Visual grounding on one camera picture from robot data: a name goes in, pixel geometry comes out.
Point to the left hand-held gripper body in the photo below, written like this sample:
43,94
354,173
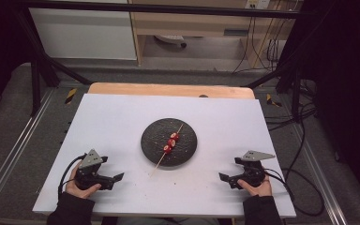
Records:
88,168

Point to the person's left hand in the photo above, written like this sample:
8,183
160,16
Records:
78,190

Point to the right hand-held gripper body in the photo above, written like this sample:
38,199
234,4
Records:
253,170

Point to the person's right hand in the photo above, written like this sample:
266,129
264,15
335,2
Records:
258,189

